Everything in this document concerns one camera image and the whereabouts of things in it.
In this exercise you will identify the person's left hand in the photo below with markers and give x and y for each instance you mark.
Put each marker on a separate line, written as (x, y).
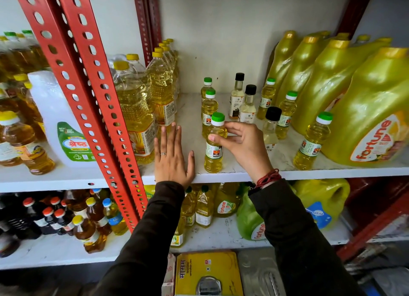
(172, 164)

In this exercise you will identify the person's left forearm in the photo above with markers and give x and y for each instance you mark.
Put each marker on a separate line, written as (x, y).
(150, 241)

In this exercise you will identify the cluster of amber oil bottles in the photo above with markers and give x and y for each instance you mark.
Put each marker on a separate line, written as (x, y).
(22, 139)

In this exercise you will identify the blue-capped oil bottle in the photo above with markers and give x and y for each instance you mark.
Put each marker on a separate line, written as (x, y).
(115, 220)

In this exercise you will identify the medium green-capped oil bottle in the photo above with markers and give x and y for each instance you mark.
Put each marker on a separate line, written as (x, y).
(189, 207)
(204, 209)

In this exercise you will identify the red rack frame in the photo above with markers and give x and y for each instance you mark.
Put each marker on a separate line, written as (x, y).
(374, 222)

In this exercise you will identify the amber yellow-capped oil bottle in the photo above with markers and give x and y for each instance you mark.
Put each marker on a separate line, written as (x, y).
(89, 235)
(96, 215)

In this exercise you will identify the yellow oil tin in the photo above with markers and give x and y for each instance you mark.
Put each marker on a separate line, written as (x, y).
(207, 270)

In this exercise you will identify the row of large yellow jugs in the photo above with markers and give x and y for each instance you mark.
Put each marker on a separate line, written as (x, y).
(364, 107)

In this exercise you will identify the person's right middle finger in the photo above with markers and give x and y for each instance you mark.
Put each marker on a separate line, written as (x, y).
(235, 133)

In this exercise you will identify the person's right thumb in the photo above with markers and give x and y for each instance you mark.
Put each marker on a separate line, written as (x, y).
(219, 139)

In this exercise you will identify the dark red slotted upright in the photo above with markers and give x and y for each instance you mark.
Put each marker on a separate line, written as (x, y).
(354, 8)
(145, 20)

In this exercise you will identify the small black-capped clear bottle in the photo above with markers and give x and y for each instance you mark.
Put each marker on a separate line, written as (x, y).
(248, 108)
(271, 126)
(236, 97)

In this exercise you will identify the small green-capped oil bottle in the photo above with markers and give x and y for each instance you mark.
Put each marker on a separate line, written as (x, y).
(265, 99)
(209, 108)
(310, 145)
(206, 89)
(285, 116)
(214, 158)

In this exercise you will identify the small white carton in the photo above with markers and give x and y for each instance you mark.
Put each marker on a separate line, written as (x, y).
(168, 276)

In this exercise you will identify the person's right hand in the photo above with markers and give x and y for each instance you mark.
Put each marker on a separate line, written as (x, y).
(249, 151)

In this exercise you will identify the yellow jug with round label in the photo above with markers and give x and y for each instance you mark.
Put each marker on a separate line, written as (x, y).
(225, 199)

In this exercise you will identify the medium oil bottle yellow label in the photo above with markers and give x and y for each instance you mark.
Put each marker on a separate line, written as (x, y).
(178, 235)

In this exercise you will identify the green oil jug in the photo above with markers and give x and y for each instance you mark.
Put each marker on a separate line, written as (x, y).
(251, 219)

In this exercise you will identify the person's right forearm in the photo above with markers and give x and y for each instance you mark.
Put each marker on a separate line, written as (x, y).
(297, 241)

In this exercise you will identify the yellow jug with blue label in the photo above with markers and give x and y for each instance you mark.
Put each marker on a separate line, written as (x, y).
(322, 199)

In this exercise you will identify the person's left middle finger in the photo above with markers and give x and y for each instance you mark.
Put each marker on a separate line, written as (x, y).
(173, 137)

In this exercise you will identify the person's left little finger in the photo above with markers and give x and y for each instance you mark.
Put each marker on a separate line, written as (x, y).
(157, 150)

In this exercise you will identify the red slotted shelf upright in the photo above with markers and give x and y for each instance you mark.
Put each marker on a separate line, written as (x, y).
(102, 81)
(64, 78)

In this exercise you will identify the white shelf board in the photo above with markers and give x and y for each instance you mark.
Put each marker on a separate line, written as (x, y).
(48, 251)
(48, 179)
(191, 113)
(223, 233)

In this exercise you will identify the silver oil tin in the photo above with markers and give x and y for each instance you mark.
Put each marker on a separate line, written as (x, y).
(258, 273)

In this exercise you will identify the person's left thumb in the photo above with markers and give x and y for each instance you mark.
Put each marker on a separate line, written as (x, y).
(191, 164)

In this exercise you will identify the cluster of dark red-capped bottles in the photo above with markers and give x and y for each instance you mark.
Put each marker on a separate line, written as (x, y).
(19, 222)

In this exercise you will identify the yellow packet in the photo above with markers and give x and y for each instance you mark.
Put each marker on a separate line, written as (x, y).
(149, 191)

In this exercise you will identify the white jug with green label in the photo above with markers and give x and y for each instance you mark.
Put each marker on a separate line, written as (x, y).
(54, 113)

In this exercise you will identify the row of clear yellow-capped bottles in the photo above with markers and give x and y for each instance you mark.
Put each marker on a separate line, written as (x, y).
(134, 107)

